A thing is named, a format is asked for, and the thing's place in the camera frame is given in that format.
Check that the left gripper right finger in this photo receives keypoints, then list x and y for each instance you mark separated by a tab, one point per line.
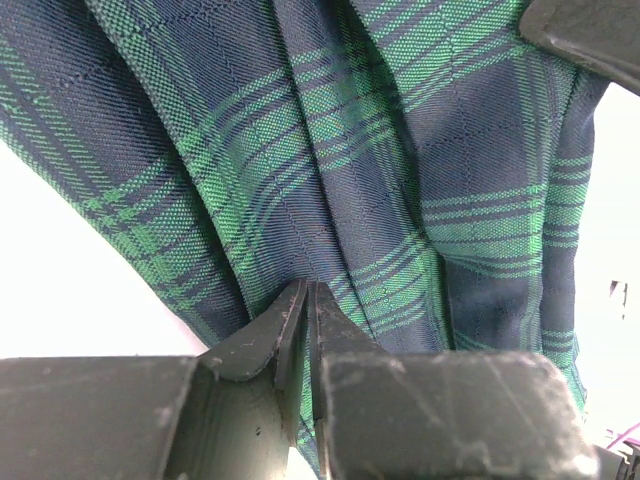
449	415

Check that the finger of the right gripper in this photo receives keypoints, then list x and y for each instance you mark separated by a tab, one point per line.
601	36

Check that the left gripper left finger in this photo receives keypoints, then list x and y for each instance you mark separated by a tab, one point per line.
230	413

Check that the green plaid skirt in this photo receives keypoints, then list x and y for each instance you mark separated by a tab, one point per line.
422	159

